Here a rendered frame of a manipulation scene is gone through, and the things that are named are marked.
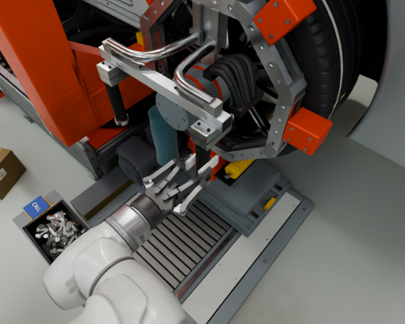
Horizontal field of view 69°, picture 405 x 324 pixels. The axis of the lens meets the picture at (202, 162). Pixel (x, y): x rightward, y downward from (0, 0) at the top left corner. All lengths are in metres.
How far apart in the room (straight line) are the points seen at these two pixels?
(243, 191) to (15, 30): 1.04
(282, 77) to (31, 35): 0.71
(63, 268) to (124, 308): 0.16
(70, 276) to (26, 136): 1.70
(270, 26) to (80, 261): 0.59
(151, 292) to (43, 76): 0.79
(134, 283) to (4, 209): 1.47
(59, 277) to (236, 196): 0.95
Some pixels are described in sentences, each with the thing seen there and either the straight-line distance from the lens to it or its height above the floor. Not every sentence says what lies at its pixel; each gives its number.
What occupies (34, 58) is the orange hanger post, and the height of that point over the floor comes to 0.90.
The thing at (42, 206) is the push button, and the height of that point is 0.48.
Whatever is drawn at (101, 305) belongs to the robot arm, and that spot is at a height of 0.94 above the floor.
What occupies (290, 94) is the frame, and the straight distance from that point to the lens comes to 0.72.
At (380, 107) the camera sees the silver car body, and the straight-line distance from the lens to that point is 0.90.
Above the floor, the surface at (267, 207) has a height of 0.18.
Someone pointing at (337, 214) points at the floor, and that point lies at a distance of 1.74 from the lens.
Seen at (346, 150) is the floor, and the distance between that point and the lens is 2.04.
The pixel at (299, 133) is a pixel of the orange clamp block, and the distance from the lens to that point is 0.78.
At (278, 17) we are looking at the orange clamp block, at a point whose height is 1.12.
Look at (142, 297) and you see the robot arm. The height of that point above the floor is 0.93.
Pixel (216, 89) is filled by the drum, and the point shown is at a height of 0.89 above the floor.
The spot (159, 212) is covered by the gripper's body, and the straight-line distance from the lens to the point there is 0.63.
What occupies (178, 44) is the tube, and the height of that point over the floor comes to 1.01.
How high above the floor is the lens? 1.41
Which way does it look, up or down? 52 degrees down
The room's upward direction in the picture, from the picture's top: straight up
